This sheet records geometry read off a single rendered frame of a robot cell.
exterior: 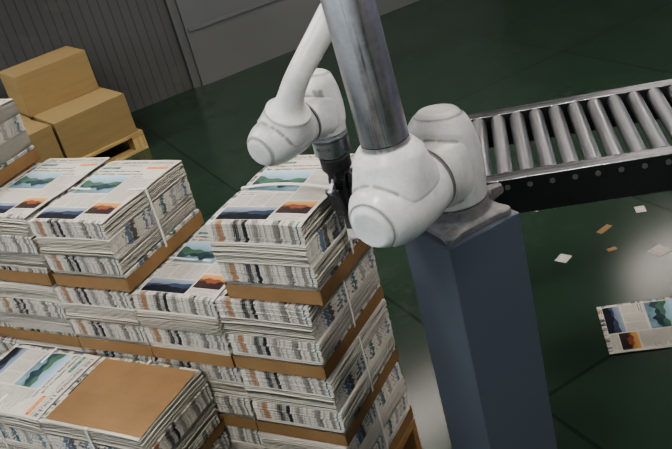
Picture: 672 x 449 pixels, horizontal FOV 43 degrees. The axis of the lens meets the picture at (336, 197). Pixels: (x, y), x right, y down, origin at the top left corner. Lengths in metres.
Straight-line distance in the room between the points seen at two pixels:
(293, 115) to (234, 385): 0.92
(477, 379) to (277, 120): 0.77
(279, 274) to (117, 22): 4.88
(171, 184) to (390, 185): 1.03
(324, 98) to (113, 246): 0.77
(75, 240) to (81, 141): 3.41
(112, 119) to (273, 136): 4.13
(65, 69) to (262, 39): 1.80
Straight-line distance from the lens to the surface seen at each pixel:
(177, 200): 2.59
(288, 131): 1.84
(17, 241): 2.65
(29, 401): 2.65
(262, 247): 2.08
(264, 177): 2.29
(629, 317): 3.28
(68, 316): 2.70
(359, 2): 1.59
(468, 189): 1.87
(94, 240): 2.41
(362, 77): 1.62
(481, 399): 2.12
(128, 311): 2.50
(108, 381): 2.57
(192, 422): 2.46
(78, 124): 5.83
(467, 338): 2.01
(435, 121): 1.83
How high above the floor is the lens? 1.96
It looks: 26 degrees down
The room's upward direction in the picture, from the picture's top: 15 degrees counter-clockwise
